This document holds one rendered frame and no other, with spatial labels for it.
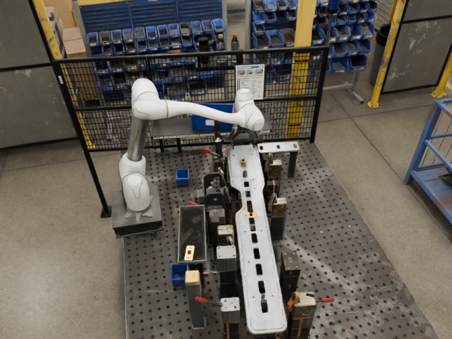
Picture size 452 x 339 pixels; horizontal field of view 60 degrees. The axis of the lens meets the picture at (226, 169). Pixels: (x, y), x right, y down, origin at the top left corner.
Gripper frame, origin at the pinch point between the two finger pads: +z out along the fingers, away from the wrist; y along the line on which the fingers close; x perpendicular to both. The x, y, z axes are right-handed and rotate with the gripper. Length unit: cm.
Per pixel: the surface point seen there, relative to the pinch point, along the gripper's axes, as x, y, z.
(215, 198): -45.5, -20.3, -0.4
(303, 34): 58, 47, -48
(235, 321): -109, -15, 19
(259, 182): -19.9, 8.8, 14.8
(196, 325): -99, -35, 41
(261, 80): 54, 19, -17
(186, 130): 37, -39, 12
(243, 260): -78, -8, 14
